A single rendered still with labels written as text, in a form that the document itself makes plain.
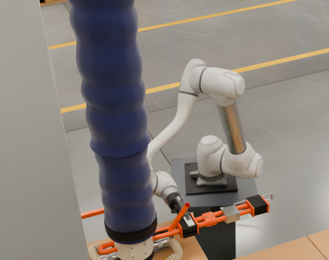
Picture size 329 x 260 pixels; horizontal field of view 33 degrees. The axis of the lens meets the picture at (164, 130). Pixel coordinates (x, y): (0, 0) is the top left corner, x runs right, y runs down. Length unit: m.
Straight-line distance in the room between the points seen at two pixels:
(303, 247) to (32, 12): 2.65
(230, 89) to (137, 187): 0.74
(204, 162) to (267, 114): 2.40
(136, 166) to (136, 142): 0.11
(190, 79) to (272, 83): 3.42
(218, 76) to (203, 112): 2.90
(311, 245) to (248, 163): 0.58
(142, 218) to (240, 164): 0.93
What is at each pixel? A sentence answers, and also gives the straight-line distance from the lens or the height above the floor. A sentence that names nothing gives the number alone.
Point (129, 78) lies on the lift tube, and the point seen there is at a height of 1.91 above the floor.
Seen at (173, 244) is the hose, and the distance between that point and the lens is 2.51.
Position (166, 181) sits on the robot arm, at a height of 1.13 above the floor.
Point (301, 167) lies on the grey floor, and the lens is 4.77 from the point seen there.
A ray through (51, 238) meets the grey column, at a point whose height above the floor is 2.13.
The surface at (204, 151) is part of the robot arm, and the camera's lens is 3.15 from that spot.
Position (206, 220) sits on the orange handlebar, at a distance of 2.53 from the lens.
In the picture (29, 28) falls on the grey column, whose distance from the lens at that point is 0.78.
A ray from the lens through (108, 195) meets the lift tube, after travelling 2.24.
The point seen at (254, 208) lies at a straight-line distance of 2.59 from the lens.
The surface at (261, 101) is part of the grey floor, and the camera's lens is 5.73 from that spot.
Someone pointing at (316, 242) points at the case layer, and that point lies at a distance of 3.27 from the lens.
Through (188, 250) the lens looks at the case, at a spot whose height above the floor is 0.95.
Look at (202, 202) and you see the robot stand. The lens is 3.18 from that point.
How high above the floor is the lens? 2.74
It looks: 31 degrees down
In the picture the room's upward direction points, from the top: 5 degrees counter-clockwise
